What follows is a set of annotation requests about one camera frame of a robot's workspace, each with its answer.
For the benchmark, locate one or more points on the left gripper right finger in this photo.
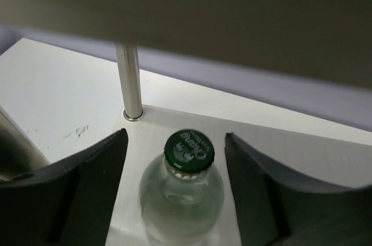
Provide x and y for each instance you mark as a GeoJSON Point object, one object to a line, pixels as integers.
{"type": "Point", "coordinates": [277, 205]}

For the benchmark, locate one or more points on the white two-tier shelf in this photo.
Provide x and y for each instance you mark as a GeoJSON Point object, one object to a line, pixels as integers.
{"type": "Point", "coordinates": [323, 39]}

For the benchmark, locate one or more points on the clear Chang bottle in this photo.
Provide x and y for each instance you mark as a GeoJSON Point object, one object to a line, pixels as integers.
{"type": "Point", "coordinates": [181, 192]}

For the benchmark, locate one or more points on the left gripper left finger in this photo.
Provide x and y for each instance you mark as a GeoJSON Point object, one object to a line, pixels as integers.
{"type": "Point", "coordinates": [69, 202]}

